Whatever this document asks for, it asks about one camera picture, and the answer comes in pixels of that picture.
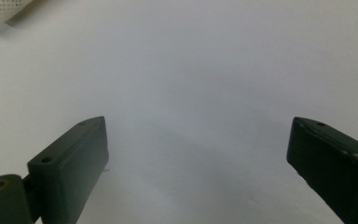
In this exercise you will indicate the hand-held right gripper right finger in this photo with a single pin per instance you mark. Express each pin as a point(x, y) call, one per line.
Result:
point(332, 165)

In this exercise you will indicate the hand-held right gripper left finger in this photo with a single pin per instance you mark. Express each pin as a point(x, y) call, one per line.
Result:
point(71, 168)

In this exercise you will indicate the white mesh cloth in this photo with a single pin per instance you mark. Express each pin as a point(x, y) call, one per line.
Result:
point(3, 8)

